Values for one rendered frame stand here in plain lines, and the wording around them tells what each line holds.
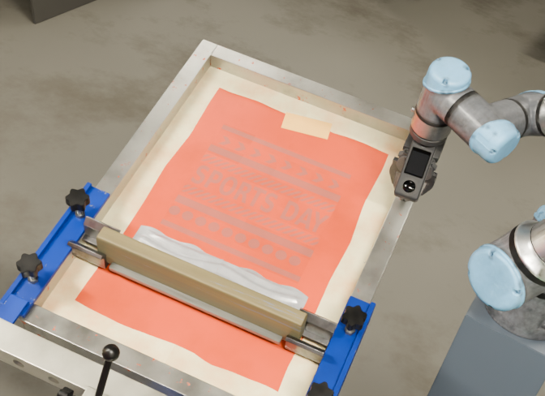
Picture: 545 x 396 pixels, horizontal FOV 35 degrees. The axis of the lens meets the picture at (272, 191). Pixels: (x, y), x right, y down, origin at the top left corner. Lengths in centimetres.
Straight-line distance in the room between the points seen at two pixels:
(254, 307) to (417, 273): 228
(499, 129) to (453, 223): 269
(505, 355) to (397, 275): 203
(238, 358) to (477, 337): 46
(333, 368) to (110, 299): 43
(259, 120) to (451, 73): 55
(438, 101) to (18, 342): 82
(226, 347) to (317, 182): 43
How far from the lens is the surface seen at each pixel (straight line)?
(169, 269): 155
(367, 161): 187
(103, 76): 458
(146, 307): 163
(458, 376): 177
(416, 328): 349
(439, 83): 150
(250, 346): 160
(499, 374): 174
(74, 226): 168
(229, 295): 153
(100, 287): 166
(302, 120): 191
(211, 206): 175
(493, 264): 148
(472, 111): 149
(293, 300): 164
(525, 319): 167
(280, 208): 176
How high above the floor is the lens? 222
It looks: 34 degrees down
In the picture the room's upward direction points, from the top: 15 degrees clockwise
